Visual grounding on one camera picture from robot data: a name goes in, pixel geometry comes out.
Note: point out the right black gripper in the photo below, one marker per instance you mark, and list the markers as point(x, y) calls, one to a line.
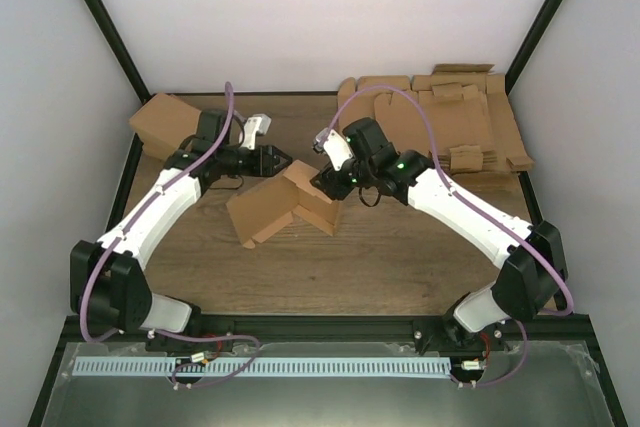
point(334, 189)

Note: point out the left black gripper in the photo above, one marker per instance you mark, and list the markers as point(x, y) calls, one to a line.
point(267, 157)

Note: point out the cardboard box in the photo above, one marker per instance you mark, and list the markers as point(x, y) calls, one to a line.
point(262, 211)

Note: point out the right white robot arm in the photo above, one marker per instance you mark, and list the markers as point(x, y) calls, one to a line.
point(529, 257)

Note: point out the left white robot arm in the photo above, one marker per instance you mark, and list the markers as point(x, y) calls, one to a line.
point(108, 283)

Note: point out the stack of folded cardboard boxes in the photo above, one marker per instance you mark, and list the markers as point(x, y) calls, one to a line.
point(163, 123)

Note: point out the stack of flat cardboard blanks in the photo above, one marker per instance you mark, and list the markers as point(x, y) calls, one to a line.
point(466, 105)

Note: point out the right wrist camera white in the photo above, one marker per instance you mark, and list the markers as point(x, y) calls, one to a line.
point(329, 142)

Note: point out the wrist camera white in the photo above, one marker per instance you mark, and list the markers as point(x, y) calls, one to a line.
point(254, 126)
point(329, 142)

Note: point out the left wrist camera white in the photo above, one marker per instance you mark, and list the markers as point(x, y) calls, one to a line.
point(254, 126)

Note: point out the light blue slotted cable duct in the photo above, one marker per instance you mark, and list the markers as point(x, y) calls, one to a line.
point(303, 367)

